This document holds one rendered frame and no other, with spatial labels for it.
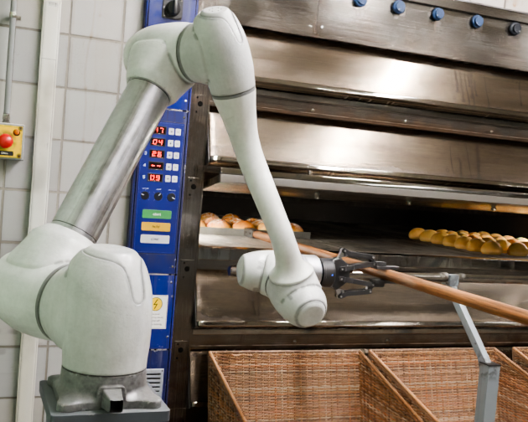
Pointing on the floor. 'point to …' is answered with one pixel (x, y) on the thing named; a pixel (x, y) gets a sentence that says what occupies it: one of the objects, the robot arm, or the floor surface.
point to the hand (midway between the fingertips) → (385, 274)
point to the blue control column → (164, 261)
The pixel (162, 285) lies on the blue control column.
